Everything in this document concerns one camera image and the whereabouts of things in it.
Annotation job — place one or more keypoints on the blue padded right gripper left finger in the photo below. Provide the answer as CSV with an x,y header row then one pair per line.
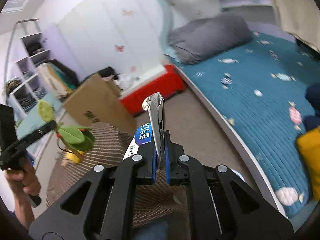
x,y
154,166

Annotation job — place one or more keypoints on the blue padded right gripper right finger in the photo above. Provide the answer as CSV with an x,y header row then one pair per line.
x,y
166,154

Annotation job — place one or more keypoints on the blue white paper box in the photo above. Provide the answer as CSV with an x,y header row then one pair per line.
x,y
152,130

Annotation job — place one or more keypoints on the green leaf plush toy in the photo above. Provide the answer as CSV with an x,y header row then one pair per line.
x,y
75,141

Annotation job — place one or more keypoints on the person's left hand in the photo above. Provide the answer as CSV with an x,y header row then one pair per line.
x,y
23,182

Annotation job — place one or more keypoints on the red storage bench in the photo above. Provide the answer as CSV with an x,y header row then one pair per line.
x,y
167,84

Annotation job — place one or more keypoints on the purple stepped shelf unit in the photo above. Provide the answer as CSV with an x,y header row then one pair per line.
x,y
30,51

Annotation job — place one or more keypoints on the white plastic bag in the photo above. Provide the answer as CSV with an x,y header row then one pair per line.
x,y
125,82

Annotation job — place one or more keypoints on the person's blue jeans leg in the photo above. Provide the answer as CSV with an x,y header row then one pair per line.
x,y
172,226

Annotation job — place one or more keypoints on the large brown cardboard box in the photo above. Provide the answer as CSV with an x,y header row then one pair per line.
x,y
94,101

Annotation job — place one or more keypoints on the hanging clothes row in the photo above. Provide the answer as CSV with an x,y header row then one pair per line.
x,y
58,78

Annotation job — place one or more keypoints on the grey folded quilt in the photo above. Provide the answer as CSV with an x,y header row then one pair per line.
x,y
201,39

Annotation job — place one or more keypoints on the blue patterned mattress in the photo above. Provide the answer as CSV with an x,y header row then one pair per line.
x,y
259,88

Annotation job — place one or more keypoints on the white wardrobe doors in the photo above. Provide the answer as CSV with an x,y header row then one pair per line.
x,y
122,34

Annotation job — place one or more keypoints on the grey metal handrail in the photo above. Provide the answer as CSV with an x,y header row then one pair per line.
x,y
21,24

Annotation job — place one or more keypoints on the yellow jacket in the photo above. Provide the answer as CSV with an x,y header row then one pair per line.
x,y
309,149

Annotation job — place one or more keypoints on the navy blue garment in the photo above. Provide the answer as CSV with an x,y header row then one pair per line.
x,y
312,95

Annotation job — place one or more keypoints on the cream hanging sweater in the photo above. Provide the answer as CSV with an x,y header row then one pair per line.
x,y
299,18

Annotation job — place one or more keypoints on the teal bunk bed frame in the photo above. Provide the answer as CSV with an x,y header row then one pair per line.
x,y
245,153

